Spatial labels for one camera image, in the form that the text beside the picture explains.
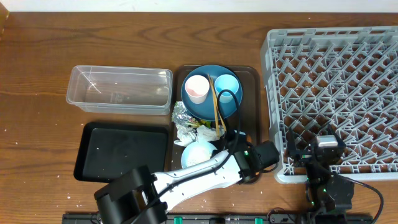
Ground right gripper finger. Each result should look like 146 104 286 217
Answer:
287 128 297 152
327 124 345 145

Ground white napkin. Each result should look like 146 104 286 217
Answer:
196 125 225 142

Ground light blue bowl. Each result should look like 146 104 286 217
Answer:
180 140 218 169

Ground green snack wrapper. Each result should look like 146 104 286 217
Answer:
189 118 211 128

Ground aluminium foil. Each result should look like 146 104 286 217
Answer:
172 101 200 147

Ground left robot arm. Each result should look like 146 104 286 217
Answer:
94 133 279 223

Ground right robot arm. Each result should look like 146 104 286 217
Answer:
287 126 354 223

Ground grey dishwasher rack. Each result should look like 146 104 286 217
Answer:
261 26 397 184

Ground black waste tray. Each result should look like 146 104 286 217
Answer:
73 121 169 183

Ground left wooden chopstick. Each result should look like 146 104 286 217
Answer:
207 74 220 138

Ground wooden chopstick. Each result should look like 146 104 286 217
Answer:
216 95 226 133
207 74 220 138

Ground brown serving tray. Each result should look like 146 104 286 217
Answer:
168 65 262 184

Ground dark blue plate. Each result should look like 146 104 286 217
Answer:
181 65 243 121

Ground light blue cup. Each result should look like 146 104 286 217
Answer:
214 74 239 103

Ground right wooden chopstick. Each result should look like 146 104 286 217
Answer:
216 95 226 133

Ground pink cup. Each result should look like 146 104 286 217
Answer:
185 75 210 104

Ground clear plastic bin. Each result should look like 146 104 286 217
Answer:
66 65 173 115

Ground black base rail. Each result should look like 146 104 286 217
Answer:
61 212 374 224

